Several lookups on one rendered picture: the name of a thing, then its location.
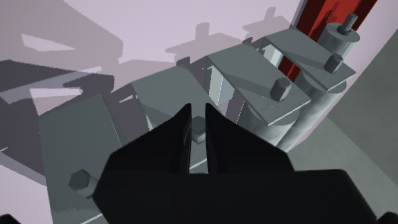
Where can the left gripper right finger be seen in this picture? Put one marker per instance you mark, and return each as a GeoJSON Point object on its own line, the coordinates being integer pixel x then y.
{"type": "Point", "coordinates": [237, 149]}

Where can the red scrap tray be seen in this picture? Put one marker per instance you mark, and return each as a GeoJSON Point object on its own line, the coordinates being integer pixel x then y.
{"type": "Point", "coordinates": [334, 11]}

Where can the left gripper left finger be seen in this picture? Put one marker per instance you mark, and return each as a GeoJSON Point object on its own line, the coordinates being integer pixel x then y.
{"type": "Point", "coordinates": [159, 149]}

